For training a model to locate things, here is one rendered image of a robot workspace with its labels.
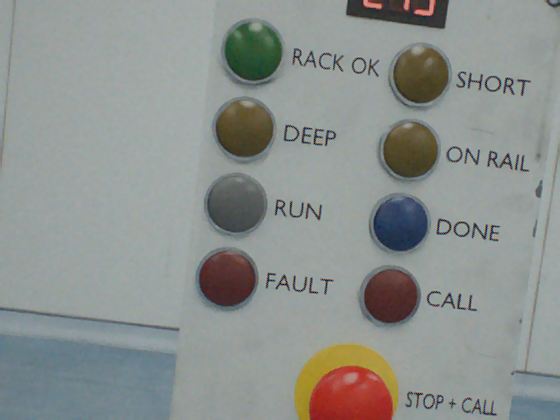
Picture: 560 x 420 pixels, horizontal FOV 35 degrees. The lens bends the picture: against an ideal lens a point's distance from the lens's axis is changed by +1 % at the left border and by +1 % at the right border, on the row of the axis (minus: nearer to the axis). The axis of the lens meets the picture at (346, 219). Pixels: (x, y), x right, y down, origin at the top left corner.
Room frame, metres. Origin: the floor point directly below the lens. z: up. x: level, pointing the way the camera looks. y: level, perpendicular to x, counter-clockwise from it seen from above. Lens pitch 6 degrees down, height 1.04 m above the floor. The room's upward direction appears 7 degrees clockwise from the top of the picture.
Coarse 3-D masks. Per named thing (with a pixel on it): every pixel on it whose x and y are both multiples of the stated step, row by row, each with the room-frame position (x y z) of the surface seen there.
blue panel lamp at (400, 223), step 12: (384, 204) 0.42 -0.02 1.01; (396, 204) 0.42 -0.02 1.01; (408, 204) 0.42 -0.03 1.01; (420, 204) 0.42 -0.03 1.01; (384, 216) 0.42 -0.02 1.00; (396, 216) 0.42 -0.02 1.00; (408, 216) 0.42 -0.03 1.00; (420, 216) 0.42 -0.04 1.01; (384, 228) 0.42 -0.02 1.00; (396, 228) 0.42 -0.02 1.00; (408, 228) 0.42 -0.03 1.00; (420, 228) 0.42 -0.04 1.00; (384, 240) 0.42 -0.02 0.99; (396, 240) 0.42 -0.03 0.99; (408, 240) 0.42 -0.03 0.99; (420, 240) 0.42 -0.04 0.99
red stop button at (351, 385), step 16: (352, 368) 0.40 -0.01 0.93; (320, 384) 0.40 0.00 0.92; (336, 384) 0.40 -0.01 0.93; (352, 384) 0.40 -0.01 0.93; (368, 384) 0.40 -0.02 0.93; (384, 384) 0.40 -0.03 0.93; (320, 400) 0.40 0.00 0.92; (336, 400) 0.40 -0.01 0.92; (352, 400) 0.40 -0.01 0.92; (368, 400) 0.40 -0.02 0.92; (384, 400) 0.40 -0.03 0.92; (320, 416) 0.40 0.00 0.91; (336, 416) 0.40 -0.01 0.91; (352, 416) 0.40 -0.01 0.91; (368, 416) 0.40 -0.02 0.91; (384, 416) 0.40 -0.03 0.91
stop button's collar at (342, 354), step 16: (320, 352) 0.42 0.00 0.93; (336, 352) 0.42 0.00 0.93; (352, 352) 0.42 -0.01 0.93; (368, 352) 0.42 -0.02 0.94; (304, 368) 0.42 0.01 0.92; (320, 368) 0.42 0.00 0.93; (336, 368) 0.42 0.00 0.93; (368, 368) 0.42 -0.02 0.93; (384, 368) 0.42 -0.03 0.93; (304, 384) 0.42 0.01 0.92; (304, 400) 0.42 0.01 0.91; (464, 400) 0.43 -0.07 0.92; (304, 416) 0.42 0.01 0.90
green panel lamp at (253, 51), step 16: (240, 32) 0.41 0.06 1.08; (256, 32) 0.41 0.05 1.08; (272, 32) 0.41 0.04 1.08; (224, 48) 0.41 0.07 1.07; (240, 48) 0.41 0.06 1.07; (256, 48) 0.41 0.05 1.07; (272, 48) 0.41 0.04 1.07; (240, 64) 0.41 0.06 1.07; (256, 64) 0.41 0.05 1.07; (272, 64) 0.41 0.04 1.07; (256, 80) 0.41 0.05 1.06
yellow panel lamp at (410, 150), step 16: (400, 128) 0.42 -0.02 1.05; (416, 128) 0.42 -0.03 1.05; (384, 144) 0.42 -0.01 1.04; (400, 144) 0.42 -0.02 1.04; (416, 144) 0.42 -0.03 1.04; (432, 144) 0.42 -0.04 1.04; (400, 160) 0.42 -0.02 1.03; (416, 160) 0.42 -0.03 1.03; (432, 160) 0.42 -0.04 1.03; (416, 176) 0.42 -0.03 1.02
